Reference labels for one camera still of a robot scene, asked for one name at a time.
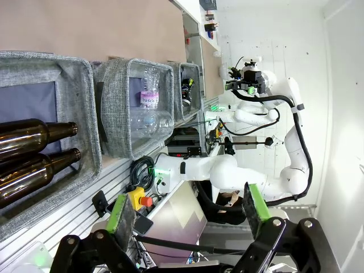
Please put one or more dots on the small pink-label plastic water bottle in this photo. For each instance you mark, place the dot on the small pink-label plastic water bottle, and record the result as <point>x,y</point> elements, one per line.
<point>150,94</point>

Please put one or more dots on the seated person hand with watch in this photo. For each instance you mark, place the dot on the seated person hand with watch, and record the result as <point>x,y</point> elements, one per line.
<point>234,198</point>

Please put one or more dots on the small black mounted device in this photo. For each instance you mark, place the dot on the small black mounted device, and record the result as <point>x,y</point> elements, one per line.
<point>100,203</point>

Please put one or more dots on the yellow red emergency stop button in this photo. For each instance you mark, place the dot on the yellow red emergency stop button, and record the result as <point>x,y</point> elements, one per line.
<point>136,196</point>

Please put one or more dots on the black stand with grey plate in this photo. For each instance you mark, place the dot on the black stand with grey plate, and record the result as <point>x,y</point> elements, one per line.
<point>244,142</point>

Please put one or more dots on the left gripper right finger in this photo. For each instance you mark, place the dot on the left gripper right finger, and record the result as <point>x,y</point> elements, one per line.
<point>257,210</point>

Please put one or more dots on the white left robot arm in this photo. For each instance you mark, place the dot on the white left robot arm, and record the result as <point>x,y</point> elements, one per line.
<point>28,261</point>

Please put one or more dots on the aluminium profile table frame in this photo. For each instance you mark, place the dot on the aluminium profile table frame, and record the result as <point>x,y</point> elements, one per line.
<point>119,176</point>

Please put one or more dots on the large clear plastic bottle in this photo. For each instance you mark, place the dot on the large clear plastic bottle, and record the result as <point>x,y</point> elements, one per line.
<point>150,123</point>

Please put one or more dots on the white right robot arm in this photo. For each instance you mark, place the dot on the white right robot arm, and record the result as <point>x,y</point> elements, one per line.
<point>227,173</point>

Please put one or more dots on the grey fabric basket labelled Can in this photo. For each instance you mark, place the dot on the grey fabric basket labelled Can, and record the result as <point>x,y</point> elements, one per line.
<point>177,85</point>

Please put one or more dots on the black smartphone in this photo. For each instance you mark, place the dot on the black smartphone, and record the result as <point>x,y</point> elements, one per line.
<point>143,224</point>

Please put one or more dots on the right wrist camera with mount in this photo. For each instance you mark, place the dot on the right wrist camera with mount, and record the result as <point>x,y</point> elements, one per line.
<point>251,64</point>

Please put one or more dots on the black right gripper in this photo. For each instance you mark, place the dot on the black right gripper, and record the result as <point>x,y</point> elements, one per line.
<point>253,79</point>

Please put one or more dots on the brown glass beer bottle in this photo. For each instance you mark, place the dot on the brown glass beer bottle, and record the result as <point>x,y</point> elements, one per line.
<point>25,179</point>
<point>25,136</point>

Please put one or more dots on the open laptop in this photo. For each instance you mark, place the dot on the open laptop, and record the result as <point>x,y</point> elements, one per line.
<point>176,221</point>

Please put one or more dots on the black and red drink can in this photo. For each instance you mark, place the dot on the black and red drink can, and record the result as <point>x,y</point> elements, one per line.
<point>187,91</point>

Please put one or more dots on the grey fabric basket labelled Bottle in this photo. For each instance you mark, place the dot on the grey fabric basket labelled Bottle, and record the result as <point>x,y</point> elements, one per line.
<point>76,85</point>

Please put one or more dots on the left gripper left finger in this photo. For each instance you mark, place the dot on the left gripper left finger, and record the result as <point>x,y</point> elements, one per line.
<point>120,216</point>

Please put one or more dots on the seated person in black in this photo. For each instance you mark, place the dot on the seated person in black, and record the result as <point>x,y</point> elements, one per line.
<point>221,213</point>

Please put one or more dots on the grey fabric basket labelled Plastic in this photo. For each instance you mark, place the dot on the grey fabric basket labelled Plastic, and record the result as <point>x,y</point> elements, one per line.
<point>113,85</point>

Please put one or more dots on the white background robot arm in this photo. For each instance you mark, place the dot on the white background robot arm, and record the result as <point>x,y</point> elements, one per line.
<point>250,116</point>

